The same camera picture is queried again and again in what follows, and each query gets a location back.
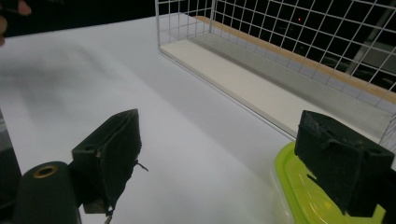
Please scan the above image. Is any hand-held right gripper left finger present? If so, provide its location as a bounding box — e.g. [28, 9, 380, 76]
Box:
[71, 108, 149, 217]

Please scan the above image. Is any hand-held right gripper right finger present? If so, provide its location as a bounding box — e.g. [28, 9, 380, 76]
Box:
[293, 109, 396, 218]

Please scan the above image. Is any clear container with green lid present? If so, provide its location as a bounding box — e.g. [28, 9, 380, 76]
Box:
[273, 141, 388, 224]

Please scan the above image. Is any white wire rack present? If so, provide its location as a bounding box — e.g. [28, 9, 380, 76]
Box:
[154, 0, 396, 154]

